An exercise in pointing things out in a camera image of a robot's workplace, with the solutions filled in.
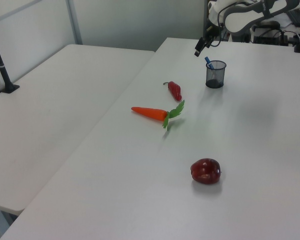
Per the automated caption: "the dark robot gripper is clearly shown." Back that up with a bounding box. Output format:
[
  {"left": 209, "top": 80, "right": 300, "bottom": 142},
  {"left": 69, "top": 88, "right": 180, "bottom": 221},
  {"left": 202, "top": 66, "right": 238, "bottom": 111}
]
[{"left": 193, "top": 24, "right": 216, "bottom": 58}]

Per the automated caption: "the blue and white marker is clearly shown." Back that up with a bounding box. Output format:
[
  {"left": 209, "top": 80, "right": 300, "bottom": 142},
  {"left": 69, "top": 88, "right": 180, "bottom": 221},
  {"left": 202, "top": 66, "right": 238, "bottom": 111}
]
[{"left": 204, "top": 56, "right": 215, "bottom": 70}]

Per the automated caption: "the black mesh pen cup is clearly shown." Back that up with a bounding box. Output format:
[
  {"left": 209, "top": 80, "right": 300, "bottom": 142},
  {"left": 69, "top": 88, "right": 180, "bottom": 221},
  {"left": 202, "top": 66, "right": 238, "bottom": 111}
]
[{"left": 205, "top": 59, "right": 228, "bottom": 89}]

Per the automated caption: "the red toy chili pepper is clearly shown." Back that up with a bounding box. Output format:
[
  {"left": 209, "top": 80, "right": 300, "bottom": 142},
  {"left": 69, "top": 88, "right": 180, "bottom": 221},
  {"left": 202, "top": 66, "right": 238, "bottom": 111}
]
[{"left": 162, "top": 80, "right": 184, "bottom": 102}]

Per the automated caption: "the orange toy carrot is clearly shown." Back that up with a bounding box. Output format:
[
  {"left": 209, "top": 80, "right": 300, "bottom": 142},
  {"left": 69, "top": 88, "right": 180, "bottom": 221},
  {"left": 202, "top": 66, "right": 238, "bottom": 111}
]
[{"left": 130, "top": 99, "right": 186, "bottom": 132}]

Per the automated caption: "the black desk device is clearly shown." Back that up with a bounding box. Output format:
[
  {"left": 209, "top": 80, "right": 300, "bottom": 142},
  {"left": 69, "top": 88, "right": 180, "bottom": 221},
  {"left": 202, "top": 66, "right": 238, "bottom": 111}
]
[{"left": 251, "top": 20, "right": 282, "bottom": 33}]

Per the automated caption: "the black keyboard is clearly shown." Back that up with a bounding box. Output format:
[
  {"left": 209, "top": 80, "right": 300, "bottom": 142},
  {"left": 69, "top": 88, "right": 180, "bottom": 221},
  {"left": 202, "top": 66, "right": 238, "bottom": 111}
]
[{"left": 286, "top": 9, "right": 300, "bottom": 26}]

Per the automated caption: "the dark red toy apple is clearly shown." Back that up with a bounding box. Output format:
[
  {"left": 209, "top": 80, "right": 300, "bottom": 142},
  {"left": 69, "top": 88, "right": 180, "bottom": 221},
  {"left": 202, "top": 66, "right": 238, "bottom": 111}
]
[{"left": 189, "top": 157, "right": 223, "bottom": 186}]

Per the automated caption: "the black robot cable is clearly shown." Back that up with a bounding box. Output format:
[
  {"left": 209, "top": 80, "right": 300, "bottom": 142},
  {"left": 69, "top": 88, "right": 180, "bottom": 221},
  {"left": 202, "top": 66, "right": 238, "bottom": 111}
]
[{"left": 209, "top": 1, "right": 239, "bottom": 48}]

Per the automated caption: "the grey partition frame post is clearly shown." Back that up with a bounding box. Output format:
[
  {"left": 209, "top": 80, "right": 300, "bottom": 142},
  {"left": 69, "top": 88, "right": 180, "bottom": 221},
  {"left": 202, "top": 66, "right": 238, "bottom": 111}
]
[{"left": 65, "top": 0, "right": 84, "bottom": 46}]

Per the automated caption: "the black camera stand pole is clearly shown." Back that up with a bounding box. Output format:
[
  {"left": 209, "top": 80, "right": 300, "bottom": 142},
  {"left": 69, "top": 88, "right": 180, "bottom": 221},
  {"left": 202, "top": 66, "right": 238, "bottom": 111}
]
[{"left": 0, "top": 24, "right": 21, "bottom": 94}]

